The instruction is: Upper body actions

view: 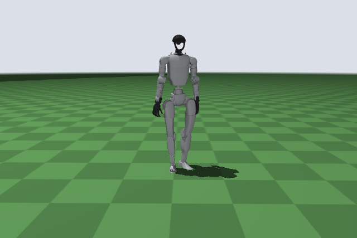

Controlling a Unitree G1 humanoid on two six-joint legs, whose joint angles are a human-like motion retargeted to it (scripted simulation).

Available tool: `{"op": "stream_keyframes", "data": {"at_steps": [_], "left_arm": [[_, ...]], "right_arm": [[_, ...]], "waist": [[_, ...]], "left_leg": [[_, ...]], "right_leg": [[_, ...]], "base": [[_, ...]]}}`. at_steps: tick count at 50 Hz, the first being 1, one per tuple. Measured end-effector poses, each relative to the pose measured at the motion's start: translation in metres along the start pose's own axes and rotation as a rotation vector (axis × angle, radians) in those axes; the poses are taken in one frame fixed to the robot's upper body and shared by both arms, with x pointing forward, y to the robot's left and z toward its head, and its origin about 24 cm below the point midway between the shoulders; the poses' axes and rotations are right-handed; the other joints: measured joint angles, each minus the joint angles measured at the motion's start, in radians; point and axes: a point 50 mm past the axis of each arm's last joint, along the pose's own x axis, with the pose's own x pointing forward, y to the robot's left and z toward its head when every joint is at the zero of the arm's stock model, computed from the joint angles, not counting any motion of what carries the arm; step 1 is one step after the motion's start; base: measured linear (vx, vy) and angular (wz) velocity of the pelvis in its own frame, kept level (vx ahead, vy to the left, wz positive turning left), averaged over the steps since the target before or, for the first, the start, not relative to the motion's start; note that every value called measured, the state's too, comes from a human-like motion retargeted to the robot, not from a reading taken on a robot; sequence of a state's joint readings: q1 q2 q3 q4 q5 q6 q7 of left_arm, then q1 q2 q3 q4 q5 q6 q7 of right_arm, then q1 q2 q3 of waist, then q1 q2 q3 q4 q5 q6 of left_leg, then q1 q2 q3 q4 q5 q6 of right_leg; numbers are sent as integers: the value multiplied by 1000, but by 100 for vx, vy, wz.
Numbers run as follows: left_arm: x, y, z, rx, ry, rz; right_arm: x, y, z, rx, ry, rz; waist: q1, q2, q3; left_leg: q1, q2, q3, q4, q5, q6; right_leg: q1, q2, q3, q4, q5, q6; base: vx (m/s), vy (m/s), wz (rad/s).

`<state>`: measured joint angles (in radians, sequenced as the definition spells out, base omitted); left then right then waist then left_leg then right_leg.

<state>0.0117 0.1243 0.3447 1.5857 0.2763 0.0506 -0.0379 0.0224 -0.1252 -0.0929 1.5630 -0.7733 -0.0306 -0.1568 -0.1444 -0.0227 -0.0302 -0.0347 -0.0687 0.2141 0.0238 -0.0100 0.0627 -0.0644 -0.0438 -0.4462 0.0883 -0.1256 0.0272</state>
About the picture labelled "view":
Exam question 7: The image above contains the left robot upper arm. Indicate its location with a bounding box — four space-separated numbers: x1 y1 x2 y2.
189 56 200 83

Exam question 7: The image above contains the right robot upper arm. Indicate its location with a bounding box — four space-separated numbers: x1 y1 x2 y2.
159 56 170 84

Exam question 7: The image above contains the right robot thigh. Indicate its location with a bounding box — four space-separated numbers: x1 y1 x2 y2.
162 98 176 140

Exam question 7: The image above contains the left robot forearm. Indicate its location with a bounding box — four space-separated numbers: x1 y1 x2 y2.
192 82 200 100

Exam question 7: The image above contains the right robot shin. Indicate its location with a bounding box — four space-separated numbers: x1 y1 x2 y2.
167 137 175 165

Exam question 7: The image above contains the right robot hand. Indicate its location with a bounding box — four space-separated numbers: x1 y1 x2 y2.
152 98 163 117

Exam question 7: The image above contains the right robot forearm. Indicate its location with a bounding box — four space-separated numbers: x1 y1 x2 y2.
155 77 163 102

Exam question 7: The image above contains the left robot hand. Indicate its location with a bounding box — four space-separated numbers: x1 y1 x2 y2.
194 96 200 114

